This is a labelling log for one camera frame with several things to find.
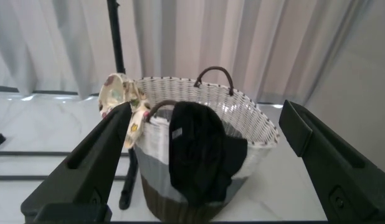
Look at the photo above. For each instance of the black garment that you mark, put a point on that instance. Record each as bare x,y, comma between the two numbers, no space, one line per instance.
195,149

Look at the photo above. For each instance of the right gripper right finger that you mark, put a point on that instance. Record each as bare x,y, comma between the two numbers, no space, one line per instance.
335,174

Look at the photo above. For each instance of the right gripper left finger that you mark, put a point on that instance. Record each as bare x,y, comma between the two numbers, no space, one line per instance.
86,174

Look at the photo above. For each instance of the white laundry basket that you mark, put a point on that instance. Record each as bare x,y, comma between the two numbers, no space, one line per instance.
236,109

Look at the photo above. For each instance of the cream printed garment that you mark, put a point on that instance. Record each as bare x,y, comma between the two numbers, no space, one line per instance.
113,93

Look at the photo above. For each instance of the black clothes rack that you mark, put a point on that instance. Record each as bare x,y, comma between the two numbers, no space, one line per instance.
116,37

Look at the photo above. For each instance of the white curtain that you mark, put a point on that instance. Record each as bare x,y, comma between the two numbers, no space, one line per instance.
211,37

